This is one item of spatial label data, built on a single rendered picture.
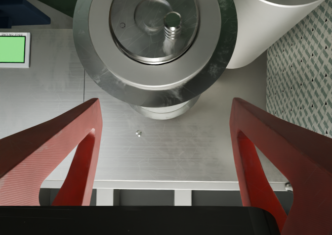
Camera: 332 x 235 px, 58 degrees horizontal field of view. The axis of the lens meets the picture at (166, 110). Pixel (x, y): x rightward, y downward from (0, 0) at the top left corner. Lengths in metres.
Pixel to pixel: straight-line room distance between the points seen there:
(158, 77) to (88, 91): 0.37
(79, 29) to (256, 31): 0.19
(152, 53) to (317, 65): 0.20
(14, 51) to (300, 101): 0.53
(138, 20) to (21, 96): 0.43
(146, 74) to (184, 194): 0.38
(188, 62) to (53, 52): 0.43
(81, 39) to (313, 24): 0.26
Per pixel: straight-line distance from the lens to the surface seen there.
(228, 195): 0.69
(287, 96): 0.44
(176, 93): 0.26
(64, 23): 3.77
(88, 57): 0.28
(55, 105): 0.63
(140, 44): 0.25
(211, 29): 0.27
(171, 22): 0.23
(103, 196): 0.62
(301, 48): 0.42
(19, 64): 0.66
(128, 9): 0.26
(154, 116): 0.51
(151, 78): 0.26
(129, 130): 0.59
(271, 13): 0.31
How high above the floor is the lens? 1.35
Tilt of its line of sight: 4 degrees down
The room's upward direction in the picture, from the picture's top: 179 degrees counter-clockwise
